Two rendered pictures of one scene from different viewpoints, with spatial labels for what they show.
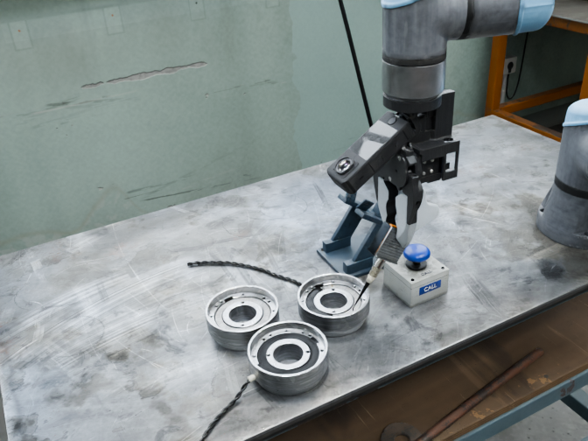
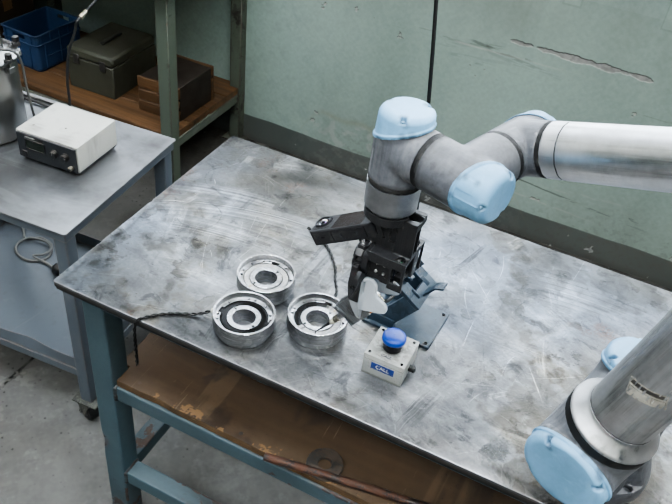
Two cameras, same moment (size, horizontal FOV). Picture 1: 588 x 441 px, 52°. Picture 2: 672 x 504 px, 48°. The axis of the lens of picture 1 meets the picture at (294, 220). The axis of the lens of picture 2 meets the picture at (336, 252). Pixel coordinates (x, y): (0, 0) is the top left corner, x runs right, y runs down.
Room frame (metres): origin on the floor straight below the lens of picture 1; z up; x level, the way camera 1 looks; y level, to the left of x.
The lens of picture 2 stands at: (0.08, -0.73, 1.74)
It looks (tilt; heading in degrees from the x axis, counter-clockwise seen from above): 39 degrees down; 47
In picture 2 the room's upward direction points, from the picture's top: 8 degrees clockwise
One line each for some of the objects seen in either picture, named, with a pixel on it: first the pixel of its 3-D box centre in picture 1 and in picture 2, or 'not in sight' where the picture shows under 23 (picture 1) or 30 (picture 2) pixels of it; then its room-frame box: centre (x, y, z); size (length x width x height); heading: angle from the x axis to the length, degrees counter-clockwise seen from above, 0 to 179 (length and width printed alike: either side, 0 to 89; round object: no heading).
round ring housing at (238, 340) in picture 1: (243, 318); (265, 281); (0.68, 0.08, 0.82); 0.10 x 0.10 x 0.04
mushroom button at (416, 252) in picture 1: (416, 262); (392, 344); (0.75, -0.18, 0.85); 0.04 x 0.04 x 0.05
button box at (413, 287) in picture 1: (418, 275); (393, 357); (0.75, -0.19, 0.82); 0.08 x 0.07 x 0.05; 116
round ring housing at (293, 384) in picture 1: (288, 358); (243, 320); (0.60, 0.02, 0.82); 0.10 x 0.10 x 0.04
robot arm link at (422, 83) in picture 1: (411, 75); (393, 192); (0.72, -0.15, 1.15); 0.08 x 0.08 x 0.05
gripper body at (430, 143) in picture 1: (415, 136); (388, 241); (0.72, -0.16, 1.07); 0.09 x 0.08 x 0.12; 113
